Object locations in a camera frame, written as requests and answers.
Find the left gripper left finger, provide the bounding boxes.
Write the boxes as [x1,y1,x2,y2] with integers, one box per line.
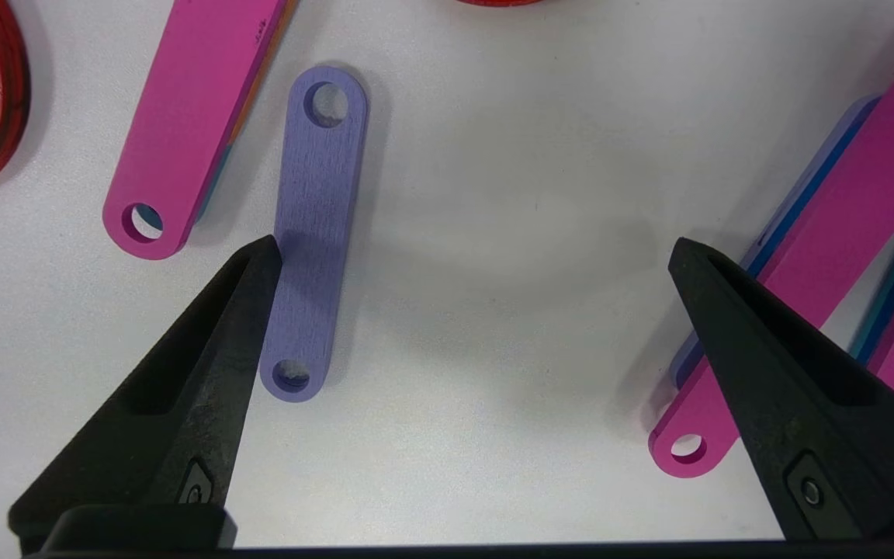
[8,234,284,544]

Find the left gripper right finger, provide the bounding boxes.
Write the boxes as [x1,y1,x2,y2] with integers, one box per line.
[667,237,894,541]

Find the short purple bar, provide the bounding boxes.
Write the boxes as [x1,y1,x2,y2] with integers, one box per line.
[259,65,369,403]

